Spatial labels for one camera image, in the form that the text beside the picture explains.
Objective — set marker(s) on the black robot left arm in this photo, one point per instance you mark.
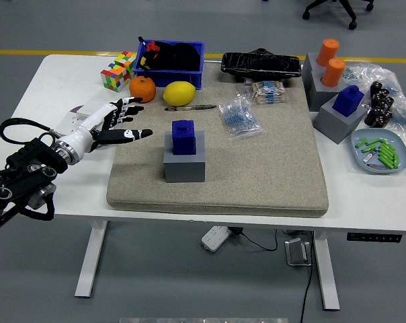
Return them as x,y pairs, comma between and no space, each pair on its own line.
28,168

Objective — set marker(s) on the multicolour puzzle cube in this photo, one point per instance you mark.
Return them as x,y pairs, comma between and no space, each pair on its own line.
114,79
126,60

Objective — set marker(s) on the black glossy rearview mirror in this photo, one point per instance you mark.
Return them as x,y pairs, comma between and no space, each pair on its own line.
260,65

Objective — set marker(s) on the blue plastic bin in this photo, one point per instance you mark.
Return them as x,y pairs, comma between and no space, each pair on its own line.
176,79

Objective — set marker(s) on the white wall socket panel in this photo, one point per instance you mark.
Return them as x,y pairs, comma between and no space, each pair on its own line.
70,121

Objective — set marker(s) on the orange cylinder seal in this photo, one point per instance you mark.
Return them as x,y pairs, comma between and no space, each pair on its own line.
333,72
328,50

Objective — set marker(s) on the black table control panel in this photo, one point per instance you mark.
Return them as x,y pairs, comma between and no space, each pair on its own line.
374,237

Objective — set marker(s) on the bag of blue resistors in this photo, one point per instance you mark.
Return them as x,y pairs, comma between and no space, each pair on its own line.
240,117

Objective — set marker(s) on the black clear pen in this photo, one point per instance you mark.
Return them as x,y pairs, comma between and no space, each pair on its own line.
193,107

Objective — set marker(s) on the tall grey seal holder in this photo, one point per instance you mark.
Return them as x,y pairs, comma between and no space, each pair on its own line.
319,97
312,60

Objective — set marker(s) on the small metal blade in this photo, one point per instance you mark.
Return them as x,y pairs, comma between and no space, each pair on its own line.
377,165

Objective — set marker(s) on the bag of tan resistors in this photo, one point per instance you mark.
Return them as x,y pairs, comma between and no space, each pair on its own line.
267,92

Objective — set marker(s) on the black stick white tip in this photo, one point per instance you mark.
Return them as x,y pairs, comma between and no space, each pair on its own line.
142,41

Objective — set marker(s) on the green cylinder battery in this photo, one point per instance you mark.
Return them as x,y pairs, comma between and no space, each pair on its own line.
387,149
386,154
360,143
396,161
373,141
387,159
369,148
388,144
388,163

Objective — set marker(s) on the silver metal stand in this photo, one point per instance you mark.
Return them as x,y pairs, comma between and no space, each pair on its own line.
297,251

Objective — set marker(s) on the white wall switch panel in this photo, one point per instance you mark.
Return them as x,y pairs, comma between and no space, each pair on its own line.
90,107

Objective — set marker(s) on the small grey flat chip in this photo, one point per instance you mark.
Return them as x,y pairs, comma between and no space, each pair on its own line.
369,157

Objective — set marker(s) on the black office chair base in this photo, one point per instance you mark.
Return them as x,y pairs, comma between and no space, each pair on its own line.
344,8

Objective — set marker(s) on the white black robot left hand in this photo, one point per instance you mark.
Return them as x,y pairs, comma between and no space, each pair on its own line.
85,129

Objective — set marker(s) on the small red item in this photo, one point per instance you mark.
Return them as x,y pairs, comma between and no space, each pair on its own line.
152,46

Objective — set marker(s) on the grey cube seal holder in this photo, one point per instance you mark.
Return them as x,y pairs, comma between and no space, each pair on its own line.
334,126
184,168

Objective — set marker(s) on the yellow lemon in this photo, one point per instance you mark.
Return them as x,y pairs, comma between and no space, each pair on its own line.
179,93

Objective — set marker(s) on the black cloth bundle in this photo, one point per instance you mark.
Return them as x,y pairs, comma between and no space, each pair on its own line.
179,57

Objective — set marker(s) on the white power strip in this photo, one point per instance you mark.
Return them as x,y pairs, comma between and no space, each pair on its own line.
215,238

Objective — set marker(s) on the white table leg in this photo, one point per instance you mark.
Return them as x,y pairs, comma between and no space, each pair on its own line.
327,269
90,259

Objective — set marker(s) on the grey-brown table mat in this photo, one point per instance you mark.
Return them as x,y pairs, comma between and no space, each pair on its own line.
256,168

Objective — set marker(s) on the orange fruit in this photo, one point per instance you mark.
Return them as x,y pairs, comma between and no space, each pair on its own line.
143,87

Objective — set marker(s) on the blue-grey shallow plate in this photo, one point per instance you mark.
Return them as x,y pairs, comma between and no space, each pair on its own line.
361,161

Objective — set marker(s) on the blue block seal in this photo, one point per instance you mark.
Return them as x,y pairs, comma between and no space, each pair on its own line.
183,139
347,101

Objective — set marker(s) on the black cylinder capacitor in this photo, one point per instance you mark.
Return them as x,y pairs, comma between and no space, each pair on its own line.
377,101
372,115
387,116
376,88
384,93
378,121
388,102

